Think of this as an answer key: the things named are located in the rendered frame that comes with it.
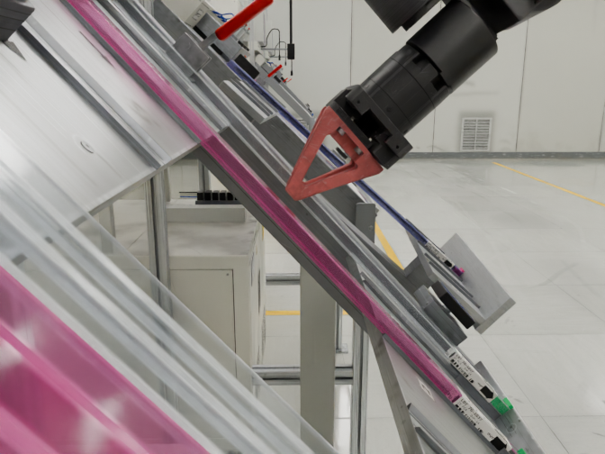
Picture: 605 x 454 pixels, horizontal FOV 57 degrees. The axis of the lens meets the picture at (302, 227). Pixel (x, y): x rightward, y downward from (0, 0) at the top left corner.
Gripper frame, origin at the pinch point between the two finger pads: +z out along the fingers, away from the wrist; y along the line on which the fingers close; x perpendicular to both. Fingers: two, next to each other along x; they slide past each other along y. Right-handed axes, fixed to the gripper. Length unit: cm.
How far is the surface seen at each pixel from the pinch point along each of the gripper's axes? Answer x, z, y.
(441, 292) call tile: 20.4, -2.9, -9.9
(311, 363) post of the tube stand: 28, 22, -39
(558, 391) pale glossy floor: 129, -6, -126
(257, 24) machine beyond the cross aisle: -72, -25, -449
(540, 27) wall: 150, -320, -746
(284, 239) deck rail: 4.0, 5.5, -8.4
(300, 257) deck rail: 6.6, 5.6, -8.4
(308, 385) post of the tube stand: 31, 26, -39
